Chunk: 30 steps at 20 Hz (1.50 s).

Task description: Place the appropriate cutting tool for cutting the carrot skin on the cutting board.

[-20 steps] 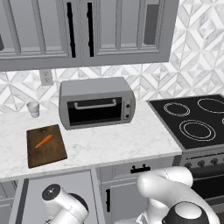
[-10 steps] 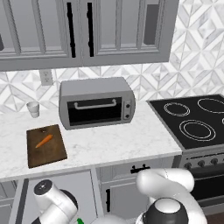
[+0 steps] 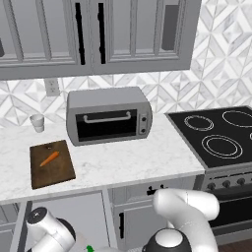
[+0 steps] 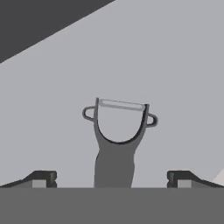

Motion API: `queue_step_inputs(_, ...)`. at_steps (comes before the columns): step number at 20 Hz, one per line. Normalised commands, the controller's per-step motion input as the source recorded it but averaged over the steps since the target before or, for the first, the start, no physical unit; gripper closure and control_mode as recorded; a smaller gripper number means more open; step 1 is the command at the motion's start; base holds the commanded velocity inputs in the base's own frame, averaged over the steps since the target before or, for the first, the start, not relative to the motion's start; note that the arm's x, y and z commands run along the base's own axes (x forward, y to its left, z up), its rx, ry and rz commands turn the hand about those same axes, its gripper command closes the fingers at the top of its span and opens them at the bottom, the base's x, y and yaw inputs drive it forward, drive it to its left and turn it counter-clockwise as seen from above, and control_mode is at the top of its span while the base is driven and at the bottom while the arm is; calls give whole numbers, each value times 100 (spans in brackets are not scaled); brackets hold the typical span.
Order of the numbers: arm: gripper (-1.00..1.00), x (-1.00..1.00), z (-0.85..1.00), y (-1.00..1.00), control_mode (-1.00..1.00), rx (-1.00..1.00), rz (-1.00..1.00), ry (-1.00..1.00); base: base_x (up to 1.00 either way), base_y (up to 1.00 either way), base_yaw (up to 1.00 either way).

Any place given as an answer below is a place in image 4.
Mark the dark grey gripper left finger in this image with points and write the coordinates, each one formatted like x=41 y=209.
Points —
x=40 y=178

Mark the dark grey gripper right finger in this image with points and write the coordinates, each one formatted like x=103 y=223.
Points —
x=182 y=178

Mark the dark grey vegetable peeler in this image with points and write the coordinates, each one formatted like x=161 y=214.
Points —
x=115 y=163

